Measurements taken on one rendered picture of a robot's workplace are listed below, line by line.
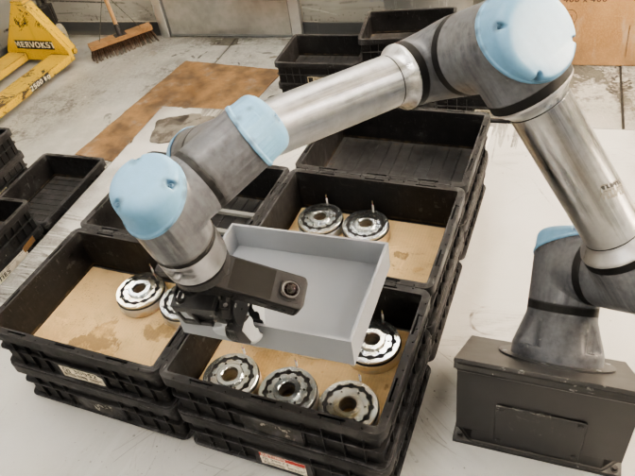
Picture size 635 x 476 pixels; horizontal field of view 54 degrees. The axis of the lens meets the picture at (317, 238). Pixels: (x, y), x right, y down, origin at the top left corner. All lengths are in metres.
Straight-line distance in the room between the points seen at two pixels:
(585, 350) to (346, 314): 0.41
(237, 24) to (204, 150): 3.89
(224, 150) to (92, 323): 0.81
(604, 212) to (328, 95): 0.41
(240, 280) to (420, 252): 0.66
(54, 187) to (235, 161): 2.14
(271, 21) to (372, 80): 3.55
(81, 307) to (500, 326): 0.89
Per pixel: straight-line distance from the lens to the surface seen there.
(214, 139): 0.65
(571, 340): 1.11
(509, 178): 1.76
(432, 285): 1.14
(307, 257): 1.04
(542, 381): 1.03
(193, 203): 0.63
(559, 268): 1.10
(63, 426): 1.43
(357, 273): 1.00
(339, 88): 0.85
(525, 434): 1.16
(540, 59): 0.83
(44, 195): 2.73
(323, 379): 1.15
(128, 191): 0.62
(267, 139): 0.66
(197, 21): 4.66
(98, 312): 1.41
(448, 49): 0.88
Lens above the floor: 1.76
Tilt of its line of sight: 41 degrees down
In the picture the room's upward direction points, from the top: 10 degrees counter-clockwise
